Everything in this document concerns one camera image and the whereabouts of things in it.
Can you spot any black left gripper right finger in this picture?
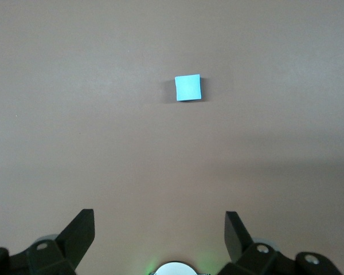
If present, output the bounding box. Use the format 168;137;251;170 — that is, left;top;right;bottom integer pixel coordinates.
217;211;342;275

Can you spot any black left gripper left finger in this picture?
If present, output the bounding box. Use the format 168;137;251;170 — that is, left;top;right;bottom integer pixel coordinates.
0;209;96;275

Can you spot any blue foam block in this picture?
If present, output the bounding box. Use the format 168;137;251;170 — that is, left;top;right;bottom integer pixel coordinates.
174;73;203;102

